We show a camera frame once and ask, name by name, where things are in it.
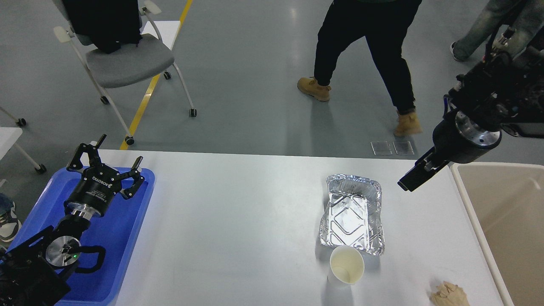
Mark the beige plastic bin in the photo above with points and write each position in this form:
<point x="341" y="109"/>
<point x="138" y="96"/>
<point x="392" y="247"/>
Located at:
<point x="505" y="204"/>

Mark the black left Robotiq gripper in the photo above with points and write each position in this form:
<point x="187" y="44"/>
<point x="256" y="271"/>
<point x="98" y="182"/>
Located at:
<point x="95" y="189"/>

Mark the grey white sneaker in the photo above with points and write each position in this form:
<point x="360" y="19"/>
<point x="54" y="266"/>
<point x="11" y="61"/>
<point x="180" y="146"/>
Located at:
<point x="9" y="223"/>

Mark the left floor outlet plate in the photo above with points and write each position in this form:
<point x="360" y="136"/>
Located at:
<point x="381" y="148"/>

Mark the white side table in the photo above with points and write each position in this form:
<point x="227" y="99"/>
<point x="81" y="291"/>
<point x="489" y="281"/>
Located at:
<point x="9" y="137"/>

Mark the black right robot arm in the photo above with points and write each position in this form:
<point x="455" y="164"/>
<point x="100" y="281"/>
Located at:
<point x="501" y="93"/>

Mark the black jacket on chair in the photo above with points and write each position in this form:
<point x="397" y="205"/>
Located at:
<point x="108" y="24"/>

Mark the person in black trousers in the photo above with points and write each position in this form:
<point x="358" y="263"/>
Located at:
<point x="384" y="25"/>

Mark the white paper cup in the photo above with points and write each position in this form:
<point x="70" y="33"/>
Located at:
<point x="346" y="266"/>

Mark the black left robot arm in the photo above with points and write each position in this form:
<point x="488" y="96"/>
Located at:
<point x="36" y="272"/>

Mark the right floor outlet plate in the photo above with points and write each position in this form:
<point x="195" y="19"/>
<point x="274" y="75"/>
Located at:
<point x="403" y="148"/>

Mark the floor outlet plate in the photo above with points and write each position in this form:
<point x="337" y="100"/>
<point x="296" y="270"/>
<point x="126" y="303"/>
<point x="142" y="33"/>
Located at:
<point x="381" y="148"/>
<point x="403" y="148"/>

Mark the aluminium foil tray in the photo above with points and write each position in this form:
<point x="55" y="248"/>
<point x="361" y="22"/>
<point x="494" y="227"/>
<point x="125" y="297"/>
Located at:
<point x="352" y="216"/>

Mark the grey office chair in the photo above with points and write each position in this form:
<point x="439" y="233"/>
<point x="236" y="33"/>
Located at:
<point x="129" y="65"/>

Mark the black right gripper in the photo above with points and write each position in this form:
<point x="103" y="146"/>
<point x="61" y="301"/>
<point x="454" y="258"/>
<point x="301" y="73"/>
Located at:
<point x="456" y="139"/>

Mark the crumpled brown paper napkin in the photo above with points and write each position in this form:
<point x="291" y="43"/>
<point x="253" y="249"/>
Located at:
<point x="449" y="294"/>

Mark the person in green trousers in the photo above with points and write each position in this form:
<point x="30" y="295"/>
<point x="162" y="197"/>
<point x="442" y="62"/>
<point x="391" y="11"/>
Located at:
<point x="527" y="24"/>

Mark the blue plastic tray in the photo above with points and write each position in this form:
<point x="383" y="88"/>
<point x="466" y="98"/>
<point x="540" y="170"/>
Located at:
<point x="117" y="232"/>

